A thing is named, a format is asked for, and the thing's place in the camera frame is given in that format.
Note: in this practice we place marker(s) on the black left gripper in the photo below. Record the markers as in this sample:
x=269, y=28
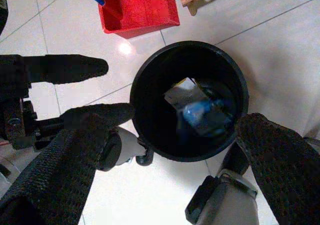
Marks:
x=12, y=97

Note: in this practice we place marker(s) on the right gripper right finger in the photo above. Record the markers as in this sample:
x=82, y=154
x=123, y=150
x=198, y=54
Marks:
x=287, y=172

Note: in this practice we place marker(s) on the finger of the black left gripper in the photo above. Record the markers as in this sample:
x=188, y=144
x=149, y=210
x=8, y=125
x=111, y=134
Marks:
x=107, y=113

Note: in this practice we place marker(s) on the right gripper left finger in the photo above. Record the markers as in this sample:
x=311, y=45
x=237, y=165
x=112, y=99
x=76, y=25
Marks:
x=55, y=175

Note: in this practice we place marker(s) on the black round rubbish bin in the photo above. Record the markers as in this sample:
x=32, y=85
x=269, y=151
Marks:
x=150, y=85

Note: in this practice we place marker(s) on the white printed trash packet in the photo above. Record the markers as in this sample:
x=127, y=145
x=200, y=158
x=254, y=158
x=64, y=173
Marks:
x=182, y=92

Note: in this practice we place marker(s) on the blue plastic trash wrapper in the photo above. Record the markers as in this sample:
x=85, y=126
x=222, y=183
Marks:
x=197, y=112

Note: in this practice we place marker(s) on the grey left robot leg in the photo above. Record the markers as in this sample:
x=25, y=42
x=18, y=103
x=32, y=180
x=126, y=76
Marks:
x=127, y=147

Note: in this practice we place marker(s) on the grey robot leg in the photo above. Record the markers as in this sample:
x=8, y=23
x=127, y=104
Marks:
x=127, y=147
x=225, y=205

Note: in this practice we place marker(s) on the grey right robot leg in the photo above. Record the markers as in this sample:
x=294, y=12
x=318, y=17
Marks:
x=225, y=205

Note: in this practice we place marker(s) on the red plastic dustpan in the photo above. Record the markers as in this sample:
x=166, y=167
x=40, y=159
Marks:
x=140, y=10

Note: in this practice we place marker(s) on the wooden slatted shoe rack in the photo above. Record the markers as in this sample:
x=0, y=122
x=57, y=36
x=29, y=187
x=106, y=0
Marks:
x=190, y=0

